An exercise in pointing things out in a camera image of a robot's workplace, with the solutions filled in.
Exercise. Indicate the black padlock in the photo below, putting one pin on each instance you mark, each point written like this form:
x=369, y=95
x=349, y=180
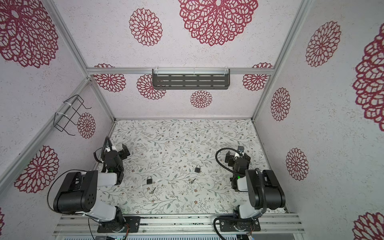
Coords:
x=149, y=180
x=198, y=169

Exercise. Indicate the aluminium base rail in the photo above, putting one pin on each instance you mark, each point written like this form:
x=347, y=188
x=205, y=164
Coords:
x=183, y=224

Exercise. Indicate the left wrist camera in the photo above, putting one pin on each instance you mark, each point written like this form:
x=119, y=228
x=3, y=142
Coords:
x=108, y=145

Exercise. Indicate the black wire wall rack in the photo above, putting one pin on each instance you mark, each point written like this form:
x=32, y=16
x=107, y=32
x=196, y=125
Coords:
x=65, y=117

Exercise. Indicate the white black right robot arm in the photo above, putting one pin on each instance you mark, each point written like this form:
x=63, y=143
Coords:
x=262, y=187

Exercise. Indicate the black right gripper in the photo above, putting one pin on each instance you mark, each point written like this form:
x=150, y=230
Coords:
x=231, y=157

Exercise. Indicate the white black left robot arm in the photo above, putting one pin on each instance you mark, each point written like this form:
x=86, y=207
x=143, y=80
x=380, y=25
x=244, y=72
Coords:
x=78, y=193

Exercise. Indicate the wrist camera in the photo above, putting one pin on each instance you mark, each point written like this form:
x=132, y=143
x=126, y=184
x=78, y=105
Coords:
x=108, y=145
x=240, y=150

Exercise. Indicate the dark metal wall shelf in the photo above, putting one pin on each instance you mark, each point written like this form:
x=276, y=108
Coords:
x=191, y=80

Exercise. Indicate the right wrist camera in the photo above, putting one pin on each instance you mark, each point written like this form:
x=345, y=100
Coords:
x=240, y=150

